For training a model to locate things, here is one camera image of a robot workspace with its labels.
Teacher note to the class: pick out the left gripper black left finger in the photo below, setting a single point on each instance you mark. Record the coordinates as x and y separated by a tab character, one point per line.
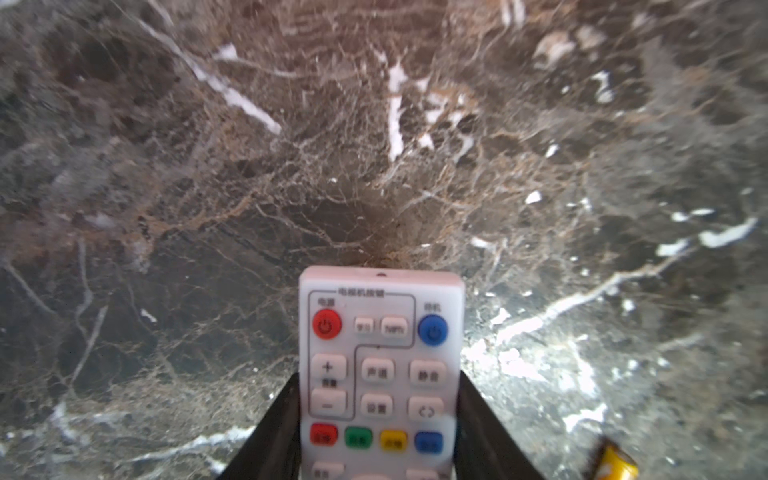
272	451

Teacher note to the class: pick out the orange AAA battery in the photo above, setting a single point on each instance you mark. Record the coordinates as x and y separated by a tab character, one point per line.
609	462

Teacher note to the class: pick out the white remote control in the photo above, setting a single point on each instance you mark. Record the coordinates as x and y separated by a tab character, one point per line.
379	372

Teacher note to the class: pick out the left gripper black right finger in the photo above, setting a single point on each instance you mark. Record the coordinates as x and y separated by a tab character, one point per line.
484	450

